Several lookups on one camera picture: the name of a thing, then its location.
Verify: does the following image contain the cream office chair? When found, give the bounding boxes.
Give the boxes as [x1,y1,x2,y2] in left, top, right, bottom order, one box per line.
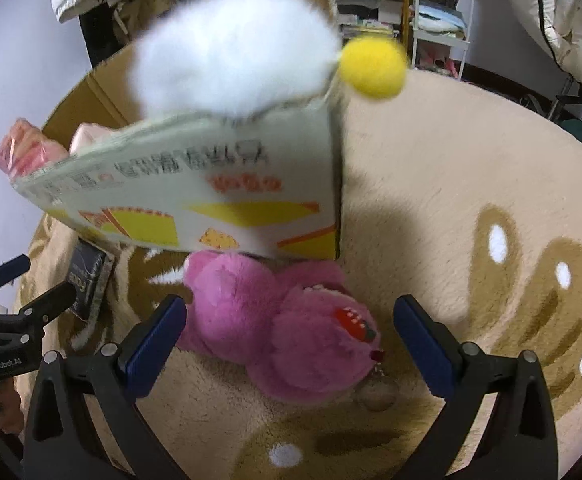
[501,0,582,111]

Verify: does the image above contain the white fluffy toy yellow pompoms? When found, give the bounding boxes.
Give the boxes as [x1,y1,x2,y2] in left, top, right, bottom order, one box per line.
[133,0,408,121]

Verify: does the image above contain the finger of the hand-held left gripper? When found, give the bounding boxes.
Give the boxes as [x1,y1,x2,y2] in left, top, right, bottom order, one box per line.
[18,280,78,331]
[0,254,32,306]

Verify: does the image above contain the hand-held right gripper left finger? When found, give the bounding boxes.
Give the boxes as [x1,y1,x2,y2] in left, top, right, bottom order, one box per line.
[23,295,189,480]

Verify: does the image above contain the pile of magazines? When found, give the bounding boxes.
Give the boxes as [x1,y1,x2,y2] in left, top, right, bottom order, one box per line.
[336,0,404,43]

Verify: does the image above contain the pink packet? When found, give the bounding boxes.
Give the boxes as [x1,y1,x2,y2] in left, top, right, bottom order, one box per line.
[0,117,69,181]

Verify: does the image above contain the black packet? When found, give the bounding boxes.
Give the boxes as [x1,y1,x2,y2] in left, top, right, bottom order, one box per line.
[66,240,114,321]

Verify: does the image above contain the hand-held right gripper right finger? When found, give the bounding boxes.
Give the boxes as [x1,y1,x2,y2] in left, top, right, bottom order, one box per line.
[392,294,559,480]

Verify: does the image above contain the pink toys in cart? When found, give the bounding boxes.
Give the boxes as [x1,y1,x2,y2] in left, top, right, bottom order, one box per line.
[416,42,459,78]

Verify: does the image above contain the beige coat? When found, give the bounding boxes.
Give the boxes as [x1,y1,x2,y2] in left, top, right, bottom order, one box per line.
[113,0,207,46]

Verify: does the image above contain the black coat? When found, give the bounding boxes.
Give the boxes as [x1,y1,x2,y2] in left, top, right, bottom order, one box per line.
[78,7,136,68]

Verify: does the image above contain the printed cardboard box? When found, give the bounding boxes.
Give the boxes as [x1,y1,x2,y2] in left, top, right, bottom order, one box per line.
[11,42,344,261]

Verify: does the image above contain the light blue pillow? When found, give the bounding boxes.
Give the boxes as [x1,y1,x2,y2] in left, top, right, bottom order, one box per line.
[413,2,464,36]

